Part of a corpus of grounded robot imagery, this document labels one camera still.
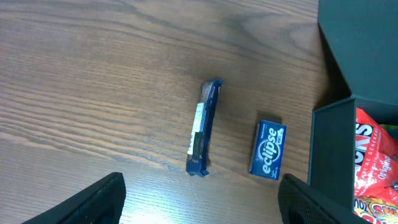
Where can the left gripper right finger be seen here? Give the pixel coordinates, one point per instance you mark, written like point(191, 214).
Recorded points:
point(299, 203)

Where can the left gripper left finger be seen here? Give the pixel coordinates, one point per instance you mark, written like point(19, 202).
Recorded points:
point(100, 203)

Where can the blue Eclipse mint box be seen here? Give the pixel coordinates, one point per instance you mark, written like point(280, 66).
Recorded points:
point(268, 149)

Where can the green Haribo gummy bag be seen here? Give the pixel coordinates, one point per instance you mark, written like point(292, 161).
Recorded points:
point(375, 210)

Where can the dark purple snack bar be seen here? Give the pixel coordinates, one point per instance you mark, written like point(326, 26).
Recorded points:
point(197, 154)

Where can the dark green box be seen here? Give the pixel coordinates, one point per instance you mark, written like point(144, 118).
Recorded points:
point(359, 42)

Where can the red Hacks candy bag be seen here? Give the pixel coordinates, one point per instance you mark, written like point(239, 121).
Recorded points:
point(375, 159)

